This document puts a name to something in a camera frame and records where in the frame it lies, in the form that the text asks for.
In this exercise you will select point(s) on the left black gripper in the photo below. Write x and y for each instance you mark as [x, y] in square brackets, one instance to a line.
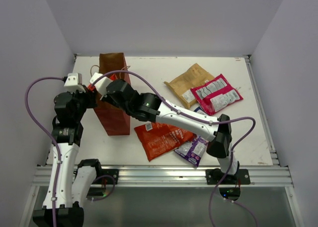
[90, 96]

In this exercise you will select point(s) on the red paper bag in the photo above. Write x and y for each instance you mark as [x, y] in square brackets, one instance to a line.
[114, 120]

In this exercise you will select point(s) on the large orange chips bag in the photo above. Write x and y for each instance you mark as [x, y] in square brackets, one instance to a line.
[158, 139]

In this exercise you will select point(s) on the tan paper snack bag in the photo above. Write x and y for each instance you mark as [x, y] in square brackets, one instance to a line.
[180, 86]

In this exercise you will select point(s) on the blue snack bag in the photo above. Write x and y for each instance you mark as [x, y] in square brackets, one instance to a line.
[199, 110]

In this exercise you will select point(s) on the purple snack bag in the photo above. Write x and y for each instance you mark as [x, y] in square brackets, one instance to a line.
[192, 151]

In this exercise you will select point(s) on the pink snack bag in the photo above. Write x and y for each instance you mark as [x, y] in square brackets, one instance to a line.
[216, 95]

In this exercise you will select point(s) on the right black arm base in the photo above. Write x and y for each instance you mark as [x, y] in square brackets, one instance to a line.
[230, 186]

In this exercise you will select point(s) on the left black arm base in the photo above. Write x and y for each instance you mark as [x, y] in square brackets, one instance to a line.
[110, 177]

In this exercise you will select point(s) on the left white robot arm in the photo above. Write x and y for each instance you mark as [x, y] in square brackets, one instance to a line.
[63, 204]

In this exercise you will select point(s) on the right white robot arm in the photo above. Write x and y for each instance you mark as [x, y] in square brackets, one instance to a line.
[150, 107]

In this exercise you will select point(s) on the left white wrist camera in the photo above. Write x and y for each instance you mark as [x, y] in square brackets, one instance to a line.
[73, 83]

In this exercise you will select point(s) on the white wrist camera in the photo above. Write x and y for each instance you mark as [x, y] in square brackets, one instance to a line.
[98, 82]
[73, 83]

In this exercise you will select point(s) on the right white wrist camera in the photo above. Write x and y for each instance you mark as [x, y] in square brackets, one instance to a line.
[98, 82]

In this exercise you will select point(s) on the aluminium front rail frame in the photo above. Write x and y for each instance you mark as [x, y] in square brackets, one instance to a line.
[169, 191]

